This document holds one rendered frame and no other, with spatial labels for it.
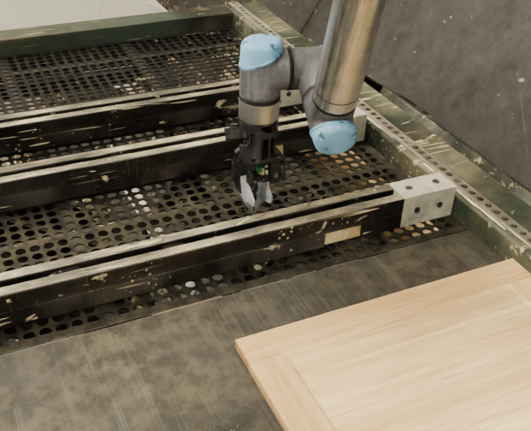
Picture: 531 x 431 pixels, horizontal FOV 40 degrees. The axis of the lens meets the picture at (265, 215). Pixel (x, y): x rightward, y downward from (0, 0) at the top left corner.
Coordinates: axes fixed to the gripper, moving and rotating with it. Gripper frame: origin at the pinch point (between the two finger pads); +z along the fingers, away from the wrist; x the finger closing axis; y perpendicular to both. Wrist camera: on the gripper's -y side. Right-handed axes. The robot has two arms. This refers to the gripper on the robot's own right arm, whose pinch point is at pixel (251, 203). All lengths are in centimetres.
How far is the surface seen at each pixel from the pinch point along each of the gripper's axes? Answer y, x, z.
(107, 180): -17.7, -25.4, -0.6
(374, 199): 14.0, 19.9, -4.7
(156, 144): -21.8, -13.2, -4.6
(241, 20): -95, 36, -2
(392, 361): 48.2, 3.6, 0.8
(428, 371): 52, 8, 1
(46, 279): 15.8, -43.1, -5.0
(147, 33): -100, 7, 1
